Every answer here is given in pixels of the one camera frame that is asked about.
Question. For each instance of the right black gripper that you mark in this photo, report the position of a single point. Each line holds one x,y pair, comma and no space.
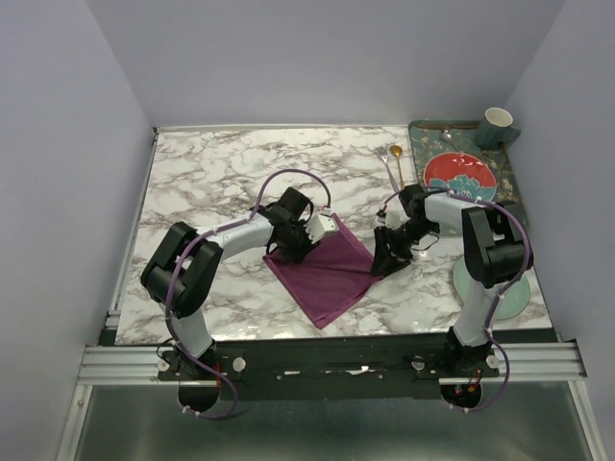
391,260

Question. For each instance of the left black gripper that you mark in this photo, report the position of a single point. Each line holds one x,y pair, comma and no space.
297,257

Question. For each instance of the purple cloth napkin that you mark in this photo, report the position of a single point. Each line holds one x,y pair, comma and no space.
331,279

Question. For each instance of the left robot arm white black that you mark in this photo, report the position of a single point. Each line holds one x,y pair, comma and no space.
181,271

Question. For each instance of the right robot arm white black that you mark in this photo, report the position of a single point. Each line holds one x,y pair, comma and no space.
496,252

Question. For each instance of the silver fork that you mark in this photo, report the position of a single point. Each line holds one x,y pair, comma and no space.
383,155

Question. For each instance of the gold spoon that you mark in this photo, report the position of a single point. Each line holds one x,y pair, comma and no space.
397,151

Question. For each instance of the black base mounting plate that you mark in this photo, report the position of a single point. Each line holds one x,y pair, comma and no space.
339,368

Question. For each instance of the red and teal plate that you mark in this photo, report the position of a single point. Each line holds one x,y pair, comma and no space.
464,174

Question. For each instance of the floral teal placemat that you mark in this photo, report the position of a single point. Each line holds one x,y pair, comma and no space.
426,144

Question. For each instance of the light green plate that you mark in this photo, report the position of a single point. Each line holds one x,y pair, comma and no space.
516,298

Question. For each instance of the silver spoon on placemat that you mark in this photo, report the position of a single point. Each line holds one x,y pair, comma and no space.
447,137

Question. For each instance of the gold knife on placemat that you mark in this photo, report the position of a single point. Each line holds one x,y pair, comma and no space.
432,125

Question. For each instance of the dark teal mug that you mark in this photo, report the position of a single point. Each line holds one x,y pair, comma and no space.
496,128

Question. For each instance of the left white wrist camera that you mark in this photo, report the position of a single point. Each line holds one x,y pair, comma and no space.
320,226

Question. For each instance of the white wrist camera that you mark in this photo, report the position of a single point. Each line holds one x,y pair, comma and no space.
320,226
392,220

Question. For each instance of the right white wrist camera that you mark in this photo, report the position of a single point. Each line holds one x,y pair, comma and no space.
392,220

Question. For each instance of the aluminium frame rail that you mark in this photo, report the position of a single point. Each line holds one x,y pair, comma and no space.
122,411

